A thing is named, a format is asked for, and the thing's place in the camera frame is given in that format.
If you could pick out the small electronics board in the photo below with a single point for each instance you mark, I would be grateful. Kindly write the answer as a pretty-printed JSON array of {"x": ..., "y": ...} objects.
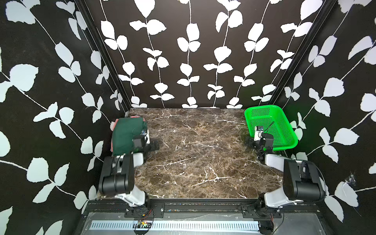
[{"x": 143, "y": 225}]

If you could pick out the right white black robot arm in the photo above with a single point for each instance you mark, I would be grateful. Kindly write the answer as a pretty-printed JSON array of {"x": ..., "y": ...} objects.
[{"x": 301, "y": 178}]

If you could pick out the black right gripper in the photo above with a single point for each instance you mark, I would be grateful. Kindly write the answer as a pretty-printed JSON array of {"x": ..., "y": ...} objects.
[{"x": 252, "y": 140}]

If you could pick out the green plastic basket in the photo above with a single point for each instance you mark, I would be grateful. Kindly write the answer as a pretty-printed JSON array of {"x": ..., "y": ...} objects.
[{"x": 275, "y": 123}]

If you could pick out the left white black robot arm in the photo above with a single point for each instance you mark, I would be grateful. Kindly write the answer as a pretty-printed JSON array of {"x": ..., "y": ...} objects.
[{"x": 117, "y": 179}]

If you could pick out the dark green t-shirt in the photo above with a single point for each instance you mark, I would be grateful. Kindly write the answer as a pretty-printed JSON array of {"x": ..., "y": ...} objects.
[{"x": 127, "y": 136}]

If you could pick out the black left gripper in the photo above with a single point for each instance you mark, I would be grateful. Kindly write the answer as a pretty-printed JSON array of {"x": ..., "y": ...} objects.
[{"x": 152, "y": 148}]

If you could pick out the black front aluminium rail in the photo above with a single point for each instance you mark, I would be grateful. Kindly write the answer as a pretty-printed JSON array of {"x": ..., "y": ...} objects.
[{"x": 159, "y": 207}]

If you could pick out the pink folded t-shirt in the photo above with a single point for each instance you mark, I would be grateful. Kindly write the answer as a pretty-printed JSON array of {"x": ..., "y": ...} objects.
[{"x": 112, "y": 147}]

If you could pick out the black corner frame post right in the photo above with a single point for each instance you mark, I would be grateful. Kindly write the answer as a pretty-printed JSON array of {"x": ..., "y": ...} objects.
[{"x": 319, "y": 20}]

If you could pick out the black corner frame post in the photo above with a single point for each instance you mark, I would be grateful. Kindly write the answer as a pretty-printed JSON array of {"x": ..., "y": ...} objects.
[
  {"x": 319, "y": 20},
  {"x": 100, "y": 45}
]

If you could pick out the black corner frame post left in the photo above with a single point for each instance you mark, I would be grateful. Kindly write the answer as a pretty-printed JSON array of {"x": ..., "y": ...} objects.
[{"x": 100, "y": 45}]

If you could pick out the white slotted cable duct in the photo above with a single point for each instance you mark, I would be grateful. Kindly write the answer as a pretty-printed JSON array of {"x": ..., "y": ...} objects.
[{"x": 195, "y": 226}]

